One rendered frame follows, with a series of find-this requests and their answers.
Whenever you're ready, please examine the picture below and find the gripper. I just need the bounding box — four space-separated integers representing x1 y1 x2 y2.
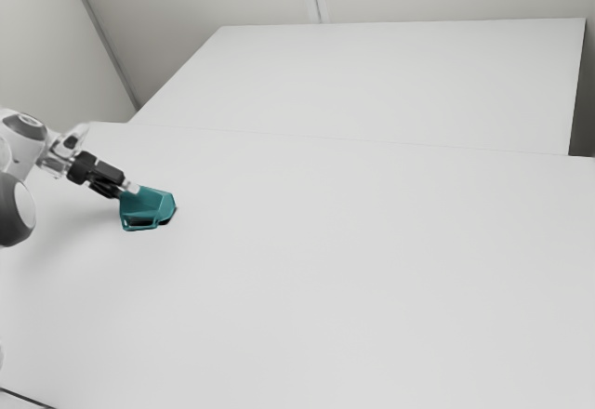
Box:
65 150 140 201

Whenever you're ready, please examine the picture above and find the teal faceted mug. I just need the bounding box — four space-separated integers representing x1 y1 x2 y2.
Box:
118 185 177 232

